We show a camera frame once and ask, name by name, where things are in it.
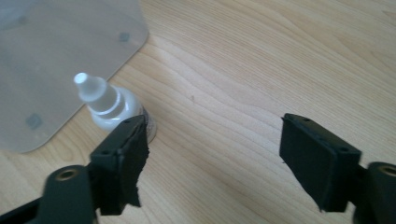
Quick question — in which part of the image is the white dropper bottle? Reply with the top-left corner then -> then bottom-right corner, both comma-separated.
73,72 -> 158,144

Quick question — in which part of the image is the clear plastic storage box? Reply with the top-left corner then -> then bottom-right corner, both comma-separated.
0,0 -> 149,154

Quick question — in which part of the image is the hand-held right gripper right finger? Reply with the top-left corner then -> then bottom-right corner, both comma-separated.
278,112 -> 362,213

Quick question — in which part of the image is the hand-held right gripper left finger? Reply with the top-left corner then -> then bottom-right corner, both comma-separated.
89,114 -> 151,217

